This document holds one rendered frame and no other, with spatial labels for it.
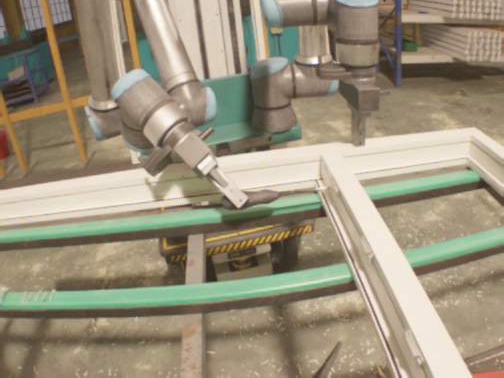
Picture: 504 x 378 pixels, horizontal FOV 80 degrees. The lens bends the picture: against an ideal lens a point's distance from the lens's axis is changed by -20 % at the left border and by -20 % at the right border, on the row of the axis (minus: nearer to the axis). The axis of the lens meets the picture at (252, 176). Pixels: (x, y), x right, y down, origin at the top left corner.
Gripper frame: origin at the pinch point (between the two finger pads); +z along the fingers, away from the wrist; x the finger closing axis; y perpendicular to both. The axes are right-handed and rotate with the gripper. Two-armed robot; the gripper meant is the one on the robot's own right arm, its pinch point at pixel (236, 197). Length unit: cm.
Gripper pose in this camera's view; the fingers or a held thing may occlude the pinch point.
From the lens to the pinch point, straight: 69.1
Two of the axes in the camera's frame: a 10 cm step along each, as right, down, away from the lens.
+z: 7.0, 7.0, -1.0
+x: -0.1, 1.4, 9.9
